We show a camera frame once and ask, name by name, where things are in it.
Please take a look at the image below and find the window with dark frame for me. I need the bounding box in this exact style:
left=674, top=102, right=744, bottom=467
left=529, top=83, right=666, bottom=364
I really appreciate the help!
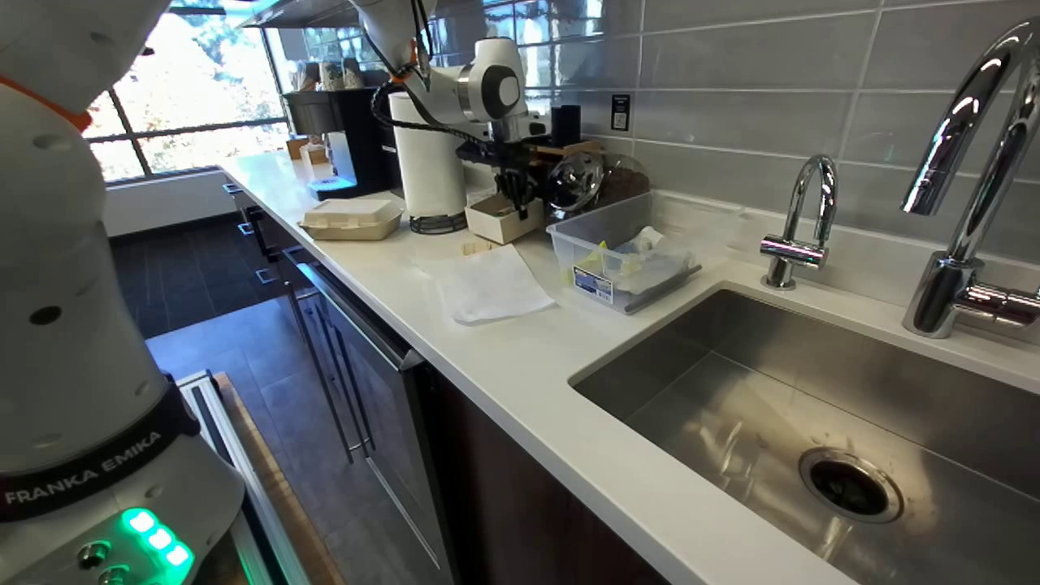
left=85, top=0, right=384, bottom=181

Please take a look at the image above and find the wooden countertop organizer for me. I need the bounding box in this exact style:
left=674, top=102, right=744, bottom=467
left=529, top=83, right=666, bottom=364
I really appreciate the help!
left=517, top=141, right=653, bottom=207

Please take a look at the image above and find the stainless steel sink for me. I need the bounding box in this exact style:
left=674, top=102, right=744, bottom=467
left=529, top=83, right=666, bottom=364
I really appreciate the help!
left=566, top=283, right=1040, bottom=585

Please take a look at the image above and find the black cabinet handle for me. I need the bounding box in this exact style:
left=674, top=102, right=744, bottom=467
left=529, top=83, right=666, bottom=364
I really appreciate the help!
left=287, top=254, right=418, bottom=370

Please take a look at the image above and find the sink drain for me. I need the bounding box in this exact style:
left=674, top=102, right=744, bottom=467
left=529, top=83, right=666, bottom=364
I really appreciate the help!
left=795, top=448, right=908, bottom=526

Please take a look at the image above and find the tall chrome faucet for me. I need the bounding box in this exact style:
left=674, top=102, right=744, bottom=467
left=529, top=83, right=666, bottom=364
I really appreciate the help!
left=901, top=19, right=1040, bottom=339

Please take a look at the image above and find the wooden box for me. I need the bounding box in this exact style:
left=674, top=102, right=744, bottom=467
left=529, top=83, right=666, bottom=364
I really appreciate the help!
left=465, top=192, right=548, bottom=247

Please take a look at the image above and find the white paper napkin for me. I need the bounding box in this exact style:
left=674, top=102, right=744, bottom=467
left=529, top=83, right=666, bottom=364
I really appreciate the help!
left=436, top=243, right=560, bottom=329

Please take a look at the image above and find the clear plastic container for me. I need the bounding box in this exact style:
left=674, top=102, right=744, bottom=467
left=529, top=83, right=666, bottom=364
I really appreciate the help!
left=545, top=192, right=706, bottom=318

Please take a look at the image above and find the white paper towel roll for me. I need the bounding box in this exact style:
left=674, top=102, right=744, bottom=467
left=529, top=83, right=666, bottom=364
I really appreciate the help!
left=386, top=91, right=470, bottom=223

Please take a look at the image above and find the small chrome faucet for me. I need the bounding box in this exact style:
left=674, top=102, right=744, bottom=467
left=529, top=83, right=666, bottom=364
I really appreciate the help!
left=758, top=153, right=843, bottom=294

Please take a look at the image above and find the dark lower cabinet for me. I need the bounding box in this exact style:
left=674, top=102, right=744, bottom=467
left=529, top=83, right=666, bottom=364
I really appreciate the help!
left=242, top=207, right=676, bottom=585

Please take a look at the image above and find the black cylindrical mug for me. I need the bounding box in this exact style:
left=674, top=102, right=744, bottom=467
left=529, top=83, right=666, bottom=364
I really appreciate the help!
left=548, top=102, right=586, bottom=150

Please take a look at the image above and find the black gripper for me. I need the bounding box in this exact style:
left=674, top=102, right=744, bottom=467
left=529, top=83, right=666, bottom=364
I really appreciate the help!
left=462, top=137, right=569, bottom=219

